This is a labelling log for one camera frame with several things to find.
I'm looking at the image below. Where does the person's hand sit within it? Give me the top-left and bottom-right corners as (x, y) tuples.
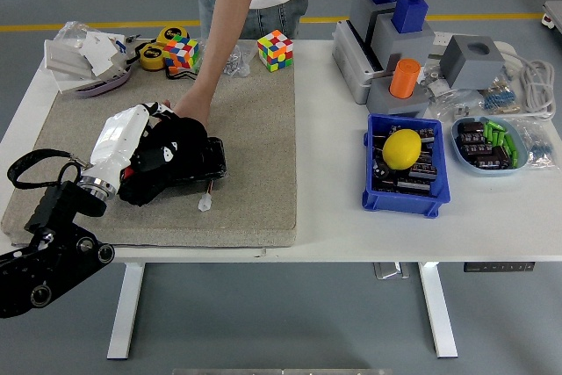
(159, 90), (214, 127)

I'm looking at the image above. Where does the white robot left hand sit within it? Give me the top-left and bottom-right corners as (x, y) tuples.
(83, 101), (182, 186)

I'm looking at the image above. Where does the black rag with red tag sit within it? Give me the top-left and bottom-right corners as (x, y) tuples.
(118, 111), (210, 207)

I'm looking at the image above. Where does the black desk control panel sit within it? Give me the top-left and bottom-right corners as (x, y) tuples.
(464, 263), (537, 273)

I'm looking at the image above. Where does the purple tray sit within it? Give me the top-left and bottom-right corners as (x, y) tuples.
(59, 62), (133, 97)

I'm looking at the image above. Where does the colourful puzzle cube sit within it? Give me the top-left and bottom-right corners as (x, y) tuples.
(162, 34), (201, 73)
(256, 29), (295, 73)

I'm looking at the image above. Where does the clear bag of screws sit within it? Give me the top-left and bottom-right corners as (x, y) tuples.
(219, 40), (258, 78)

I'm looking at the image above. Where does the yellow tape measure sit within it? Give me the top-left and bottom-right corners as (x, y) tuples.
(156, 25), (191, 49)
(139, 43), (167, 71)

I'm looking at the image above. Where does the grey-brown mat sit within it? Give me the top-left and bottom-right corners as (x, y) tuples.
(1, 39), (299, 249)

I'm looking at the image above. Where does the white folded card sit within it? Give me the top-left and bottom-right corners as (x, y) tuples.
(80, 31), (128, 77)

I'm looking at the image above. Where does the white flat box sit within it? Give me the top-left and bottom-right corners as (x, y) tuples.
(43, 37), (96, 82)

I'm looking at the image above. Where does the clear plastic bag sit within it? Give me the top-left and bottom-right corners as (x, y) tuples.
(53, 20), (111, 43)

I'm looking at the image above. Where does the grey junction box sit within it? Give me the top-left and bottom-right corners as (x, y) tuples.
(332, 19), (387, 106)

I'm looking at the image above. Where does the white table leg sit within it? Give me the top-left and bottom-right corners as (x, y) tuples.
(106, 262), (146, 361)
(416, 262), (459, 359)

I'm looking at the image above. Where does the low grey block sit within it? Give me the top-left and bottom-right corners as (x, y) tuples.
(366, 77), (431, 119)

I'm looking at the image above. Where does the tall grey block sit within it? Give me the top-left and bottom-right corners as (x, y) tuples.
(349, 0), (399, 42)

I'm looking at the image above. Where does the yellow lemon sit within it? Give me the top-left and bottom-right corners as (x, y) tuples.
(381, 128), (423, 170)

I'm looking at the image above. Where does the orange cylinder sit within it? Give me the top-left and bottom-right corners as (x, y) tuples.
(389, 57), (422, 99)

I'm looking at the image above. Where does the blue plastic bin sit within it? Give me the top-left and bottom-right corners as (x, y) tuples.
(361, 113), (452, 219)

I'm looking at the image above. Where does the small clear parts bag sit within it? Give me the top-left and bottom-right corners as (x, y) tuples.
(419, 65), (453, 97)

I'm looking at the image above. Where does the clear bag with white plug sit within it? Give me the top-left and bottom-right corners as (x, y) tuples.
(428, 87), (486, 124)

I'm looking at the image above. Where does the light blue dish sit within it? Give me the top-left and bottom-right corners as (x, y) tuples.
(450, 115), (530, 178)

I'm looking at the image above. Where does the grey block with round hole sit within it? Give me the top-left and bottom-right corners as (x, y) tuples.
(439, 34), (506, 90)

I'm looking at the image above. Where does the bag of blue resistors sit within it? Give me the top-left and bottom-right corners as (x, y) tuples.
(512, 119), (561, 172)
(481, 83), (524, 115)

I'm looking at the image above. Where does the black strap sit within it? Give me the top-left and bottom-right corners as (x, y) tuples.
(165, 66), (198, 83)

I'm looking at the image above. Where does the white connector with wires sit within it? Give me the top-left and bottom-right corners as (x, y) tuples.
(198, 177), (216, 213)

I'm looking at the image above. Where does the metal bracket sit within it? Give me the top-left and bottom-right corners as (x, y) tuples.
(373, 263), (410, 280)

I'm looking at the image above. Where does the white power cable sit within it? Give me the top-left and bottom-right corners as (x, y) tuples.
(500, 52), (558, 120)

